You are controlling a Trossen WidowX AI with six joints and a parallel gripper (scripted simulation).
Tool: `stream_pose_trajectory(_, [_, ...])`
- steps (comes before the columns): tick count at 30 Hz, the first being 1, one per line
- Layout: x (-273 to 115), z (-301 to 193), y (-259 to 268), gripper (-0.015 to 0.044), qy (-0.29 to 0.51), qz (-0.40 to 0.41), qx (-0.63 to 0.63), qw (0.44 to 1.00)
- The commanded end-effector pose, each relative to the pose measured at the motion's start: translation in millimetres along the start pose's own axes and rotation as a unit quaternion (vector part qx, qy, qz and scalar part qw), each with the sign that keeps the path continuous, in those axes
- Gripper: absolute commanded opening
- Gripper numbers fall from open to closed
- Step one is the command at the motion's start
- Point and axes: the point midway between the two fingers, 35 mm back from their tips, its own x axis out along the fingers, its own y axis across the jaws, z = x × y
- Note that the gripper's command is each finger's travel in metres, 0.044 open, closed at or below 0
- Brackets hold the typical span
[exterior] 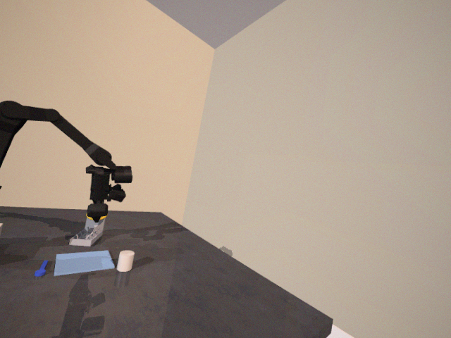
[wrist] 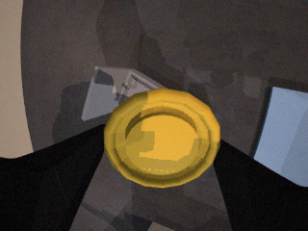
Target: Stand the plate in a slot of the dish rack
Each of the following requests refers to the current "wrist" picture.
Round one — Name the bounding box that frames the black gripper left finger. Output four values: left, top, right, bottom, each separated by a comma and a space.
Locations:
0, 124, 107, 231

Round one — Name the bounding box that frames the light blue flat mat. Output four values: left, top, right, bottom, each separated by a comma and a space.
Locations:
253, 88, 308, 188

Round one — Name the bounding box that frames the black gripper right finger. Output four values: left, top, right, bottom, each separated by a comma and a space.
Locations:
213, 140, 308, 231

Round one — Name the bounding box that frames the yellow plate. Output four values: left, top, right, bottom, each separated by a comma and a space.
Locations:
104, 88, 220, 188

